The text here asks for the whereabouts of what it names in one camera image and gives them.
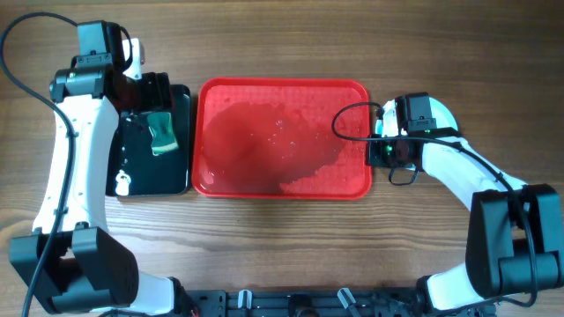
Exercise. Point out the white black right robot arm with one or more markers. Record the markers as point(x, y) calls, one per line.
point(514, 246)

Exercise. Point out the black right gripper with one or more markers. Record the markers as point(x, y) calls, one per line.
point(374, 158)

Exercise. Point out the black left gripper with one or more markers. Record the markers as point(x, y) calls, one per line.
point(156, 92)

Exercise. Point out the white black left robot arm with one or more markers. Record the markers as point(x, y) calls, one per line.
point(70, 262)

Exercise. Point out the green yellow sponge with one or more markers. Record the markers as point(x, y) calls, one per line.
point(163, 138)

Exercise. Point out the white plate top green stain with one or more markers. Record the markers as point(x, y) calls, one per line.
point(419, 111)

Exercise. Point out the red plastic tray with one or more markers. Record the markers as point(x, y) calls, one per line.
point(267, 137)

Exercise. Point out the black water tray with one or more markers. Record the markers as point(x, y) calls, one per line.
point(133, 170)

